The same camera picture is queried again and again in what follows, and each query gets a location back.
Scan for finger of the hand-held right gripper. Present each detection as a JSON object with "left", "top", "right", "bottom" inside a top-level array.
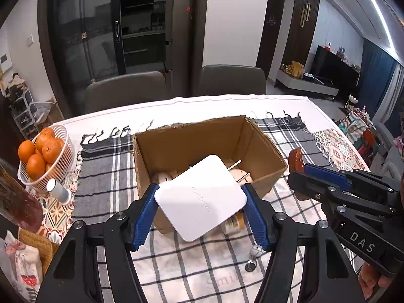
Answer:
[
  {"left": 303, "top": 163, "right": 403, "bottom": 194},
  {"left": 287, "top": 173, "right": 393, "bottom": 217}
]

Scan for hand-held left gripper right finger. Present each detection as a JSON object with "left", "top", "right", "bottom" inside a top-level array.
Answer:
[{"left": 241, "top": 183, "right": 360, "bottom": 303}]

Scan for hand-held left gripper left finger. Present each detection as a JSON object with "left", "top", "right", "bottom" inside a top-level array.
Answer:
[{"left": 36, "top": 183, "right": 160, "bottom": 303}]

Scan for white charger plug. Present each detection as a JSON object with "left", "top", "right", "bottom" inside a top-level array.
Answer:
[{"left": 154, "top": 155, "right": 251, "bottom": 243}]

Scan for brown cardboard box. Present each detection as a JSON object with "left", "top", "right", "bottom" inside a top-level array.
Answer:
[{"left": 132, "top": 116, "right": 288, "bottom": 234}]

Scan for person's right hand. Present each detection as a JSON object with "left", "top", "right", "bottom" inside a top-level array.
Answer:
[{"left": 358, "top": 262, "right": 393, "bottom": 295}]

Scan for small yellow white jar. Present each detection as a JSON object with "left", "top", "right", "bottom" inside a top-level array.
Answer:
[{"left": 221, "top": 210, "right": 250, "bottom": 236}]

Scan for white round gadget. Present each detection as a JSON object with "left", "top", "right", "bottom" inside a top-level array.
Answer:
[{"left": 151, "top": 172, "right": 175, "bottom": 185}]

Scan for colourful leaf print cushion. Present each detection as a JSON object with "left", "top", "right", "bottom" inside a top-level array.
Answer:
[{"left": 339, "top": 110, "right": 379, "bottom": 158}]

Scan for grey plaid cloth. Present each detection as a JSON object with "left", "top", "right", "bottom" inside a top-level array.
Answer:
[{"left": 72, "top": 112, "right": 367, "bottom": 303}]

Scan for small white cylinder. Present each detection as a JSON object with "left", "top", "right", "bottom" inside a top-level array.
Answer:
[{"left": 47, "top": 178, "right": 71, "bottom": 205}]

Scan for low white television stand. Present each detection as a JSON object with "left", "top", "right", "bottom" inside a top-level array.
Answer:
[{"left": 274, "top": 69, "right": 340, "bottom": 100}]

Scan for yellow woven box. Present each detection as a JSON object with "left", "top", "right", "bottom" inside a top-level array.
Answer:
[{"left": 18, "top": 229, "right": 59, "bottom": 275}]

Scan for blue curtain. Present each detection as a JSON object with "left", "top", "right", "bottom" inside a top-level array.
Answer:
[{"left": 357, "top": 38, "right": 398, "bottom": 123}]

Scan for yellow gift boxes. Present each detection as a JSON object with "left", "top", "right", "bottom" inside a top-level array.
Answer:
[{"left": 290, "top": 61, "right": 305, "bottom": 78}]

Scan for pile of oranges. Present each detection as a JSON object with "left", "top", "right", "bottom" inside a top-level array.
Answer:
[{"left": 18, "top": 127, "right": 65, "bottom": 180}]

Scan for glass vase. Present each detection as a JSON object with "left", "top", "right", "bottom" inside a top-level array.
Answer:
[{"left": 0, "top": 158, "right": 43, "bottom": 231}]

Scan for floral tissue pack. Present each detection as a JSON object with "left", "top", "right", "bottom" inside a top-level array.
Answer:
[{"left": 0, "top": 230, "right": 43, "bottom": 303}]

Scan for grey dining chair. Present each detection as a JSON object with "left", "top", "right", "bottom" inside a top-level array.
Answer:
[
  {"left": 85, "top": 71, "right": 168, "bottom": 114},
  {"left": 194, "top": 65, "right": 267, "bottom": 97}
]

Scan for dark wooden door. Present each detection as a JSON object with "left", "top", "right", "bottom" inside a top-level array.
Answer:
[{"left": 256, "top": 0, "right": 286, "bottom": 79}]

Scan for white shelf rack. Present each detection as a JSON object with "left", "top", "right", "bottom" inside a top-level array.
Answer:
[{"left": 8, "top": 76, "right": 54, "bottom": 139}]

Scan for ceiling light strip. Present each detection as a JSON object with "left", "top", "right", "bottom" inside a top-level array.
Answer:
[{"left": 353, "top": 0, "right": 398, "bottom": 51}]

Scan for dark sliding glass door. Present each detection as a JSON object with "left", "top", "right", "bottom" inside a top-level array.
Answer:
[{"left": 38, "top": 0, "right": 206, "bottom": 114}]

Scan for white wire fruit basket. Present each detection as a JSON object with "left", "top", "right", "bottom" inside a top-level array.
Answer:
[{"left": 17, "top": 124, "right": 74, "bottom": 193}]

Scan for dark cabinet with gold handle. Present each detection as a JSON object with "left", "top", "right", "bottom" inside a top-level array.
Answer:
[{"left": 286, "top": 0, "right": 321, "bottom": 70}]

